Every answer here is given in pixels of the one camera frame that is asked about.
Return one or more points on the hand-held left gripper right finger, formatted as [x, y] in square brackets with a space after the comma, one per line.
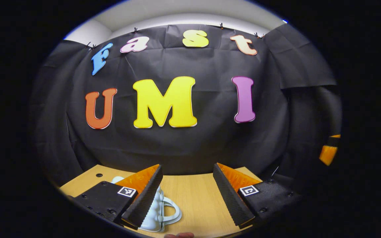
[232, 198]

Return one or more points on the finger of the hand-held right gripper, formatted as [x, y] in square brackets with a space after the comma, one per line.
[333, 141]
[327, 154]

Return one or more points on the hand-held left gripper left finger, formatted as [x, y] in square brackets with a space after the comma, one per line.
[144, 201]

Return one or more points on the light blue small suitcase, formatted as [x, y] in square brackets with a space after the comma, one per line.
[157, 211]

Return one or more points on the black backdrop cloth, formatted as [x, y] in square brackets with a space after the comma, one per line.
[190, 145]

